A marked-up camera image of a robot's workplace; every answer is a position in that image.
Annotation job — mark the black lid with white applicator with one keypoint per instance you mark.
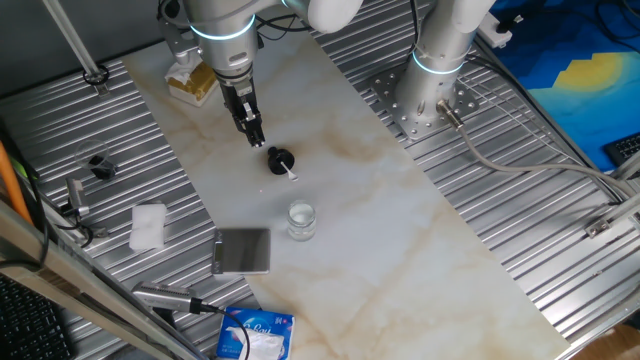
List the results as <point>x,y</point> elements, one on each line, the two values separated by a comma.
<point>276,162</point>

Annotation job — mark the blue tissue pack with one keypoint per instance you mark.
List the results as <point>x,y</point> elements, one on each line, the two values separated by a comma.
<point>260,325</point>

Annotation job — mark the small metal corner bracket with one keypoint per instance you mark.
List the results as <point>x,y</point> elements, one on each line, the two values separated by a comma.
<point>597,228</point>

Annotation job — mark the white power strip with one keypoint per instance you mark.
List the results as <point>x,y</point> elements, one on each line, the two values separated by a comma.
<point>492,32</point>

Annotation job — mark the clear plastic cup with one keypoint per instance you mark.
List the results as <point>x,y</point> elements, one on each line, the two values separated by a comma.
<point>87,150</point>

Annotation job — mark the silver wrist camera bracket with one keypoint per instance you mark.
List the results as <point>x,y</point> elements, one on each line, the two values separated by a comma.
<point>177,45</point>

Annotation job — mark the small black object in cup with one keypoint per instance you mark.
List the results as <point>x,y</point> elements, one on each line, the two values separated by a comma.
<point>102,169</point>

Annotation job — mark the silver digital pocket scale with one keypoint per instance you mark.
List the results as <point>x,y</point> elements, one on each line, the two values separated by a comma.
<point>242,250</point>

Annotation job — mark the aluminium pole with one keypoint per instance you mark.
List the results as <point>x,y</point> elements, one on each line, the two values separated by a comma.
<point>74,40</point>

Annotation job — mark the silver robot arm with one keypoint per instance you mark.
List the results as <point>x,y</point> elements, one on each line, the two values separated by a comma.
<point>225,45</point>

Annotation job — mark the clear glass jar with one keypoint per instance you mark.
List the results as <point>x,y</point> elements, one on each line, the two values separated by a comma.
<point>301,225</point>

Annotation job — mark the aluminium frame bar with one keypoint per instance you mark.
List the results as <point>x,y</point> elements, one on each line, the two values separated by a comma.
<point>75,287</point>

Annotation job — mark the black computer keyboard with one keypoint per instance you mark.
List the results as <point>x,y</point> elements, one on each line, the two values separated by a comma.
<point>625,147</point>
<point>30,325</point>

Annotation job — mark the blue and yellow mat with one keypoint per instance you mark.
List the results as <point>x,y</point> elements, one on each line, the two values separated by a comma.
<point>575,100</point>

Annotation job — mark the orange pole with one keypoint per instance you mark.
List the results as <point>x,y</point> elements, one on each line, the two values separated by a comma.
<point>9,180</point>

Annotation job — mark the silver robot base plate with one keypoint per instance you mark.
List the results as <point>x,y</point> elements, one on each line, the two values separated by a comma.
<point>415,127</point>

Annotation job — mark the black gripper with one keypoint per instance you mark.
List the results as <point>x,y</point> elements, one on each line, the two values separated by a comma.
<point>240,95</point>

